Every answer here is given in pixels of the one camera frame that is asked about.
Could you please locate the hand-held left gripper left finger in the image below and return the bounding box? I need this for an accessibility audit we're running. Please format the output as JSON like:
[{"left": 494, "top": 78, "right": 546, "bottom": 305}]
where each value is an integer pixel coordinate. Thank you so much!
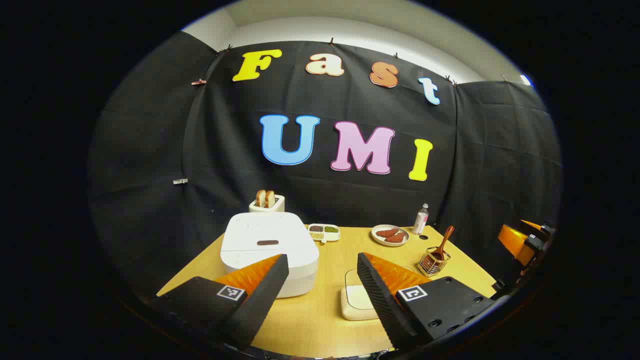
[{"left": 150, "top": 254, "right": 290, "bottom": 351}]

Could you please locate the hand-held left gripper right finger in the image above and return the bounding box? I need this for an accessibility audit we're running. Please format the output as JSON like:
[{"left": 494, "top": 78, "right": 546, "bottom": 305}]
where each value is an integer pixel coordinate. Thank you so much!
[{"left": 357, "top": 252, "right": 501, "bottom": 351}]

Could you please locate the clear rice container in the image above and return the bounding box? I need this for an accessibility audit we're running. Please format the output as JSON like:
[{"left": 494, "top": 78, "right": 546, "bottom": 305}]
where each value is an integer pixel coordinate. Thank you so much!
[{"left": 341, "top": 267, "right": 416, "bottom": 321}]

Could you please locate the wire chopstick holder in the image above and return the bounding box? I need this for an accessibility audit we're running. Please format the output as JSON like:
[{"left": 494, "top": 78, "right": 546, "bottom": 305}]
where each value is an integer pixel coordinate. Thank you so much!
[{"left": 418, "top": 247, "right": 451, "bottom": 277}]

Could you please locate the white rice cooker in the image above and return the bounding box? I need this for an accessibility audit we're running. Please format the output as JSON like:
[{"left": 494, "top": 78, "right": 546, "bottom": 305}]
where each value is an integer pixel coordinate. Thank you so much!
[{"left": 220, "top": 212, "right": 321, "bottom": 299}]

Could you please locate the brown wooden spoon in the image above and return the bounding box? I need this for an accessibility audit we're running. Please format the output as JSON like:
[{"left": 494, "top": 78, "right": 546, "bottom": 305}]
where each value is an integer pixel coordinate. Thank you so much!
[{"left": 433, "top": 225, "right": 455, "bottom": 261}]

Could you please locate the white round plate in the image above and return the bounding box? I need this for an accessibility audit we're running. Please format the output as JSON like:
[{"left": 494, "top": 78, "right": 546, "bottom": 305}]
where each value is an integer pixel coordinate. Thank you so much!
[{"left": 371, "top": 224, "right": 410, "bottom": 247}]

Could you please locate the white toaster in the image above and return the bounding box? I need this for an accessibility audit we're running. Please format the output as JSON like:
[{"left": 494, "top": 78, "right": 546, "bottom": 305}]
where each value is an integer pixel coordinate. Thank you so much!
[{"left": 249, "top": 194, "right": 286, "bottom": 213}]

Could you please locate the white divided grain dish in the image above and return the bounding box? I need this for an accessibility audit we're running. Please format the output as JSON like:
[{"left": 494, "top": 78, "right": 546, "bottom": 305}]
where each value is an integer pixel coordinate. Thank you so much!
[{"left": 307, "top": 223, "right": 341, "bottom": 244}]

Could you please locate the small clear bottle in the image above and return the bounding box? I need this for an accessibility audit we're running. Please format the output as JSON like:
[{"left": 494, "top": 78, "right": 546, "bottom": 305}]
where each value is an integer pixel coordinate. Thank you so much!
[{"left": 413, "top": 203, "right": 430, "bottom": 235}]

